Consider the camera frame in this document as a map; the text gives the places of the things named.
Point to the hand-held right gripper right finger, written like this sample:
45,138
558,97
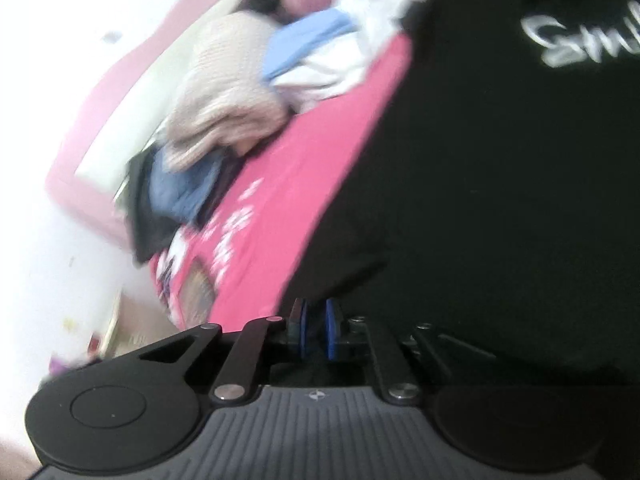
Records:
331,330

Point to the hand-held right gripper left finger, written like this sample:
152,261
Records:
301,330

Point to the black printed t-shirt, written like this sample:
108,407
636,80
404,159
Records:
475,185

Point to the pink floral bed blanket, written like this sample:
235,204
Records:
300,185

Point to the blue denim cloth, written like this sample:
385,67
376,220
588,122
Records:
185,190

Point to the beige checked cloth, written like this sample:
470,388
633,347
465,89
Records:
225,95

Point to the white crumpled cloth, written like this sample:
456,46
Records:
320,80

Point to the pink and cream headboard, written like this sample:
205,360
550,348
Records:
125,125

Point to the light blue cloth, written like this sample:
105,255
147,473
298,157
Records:
305,35

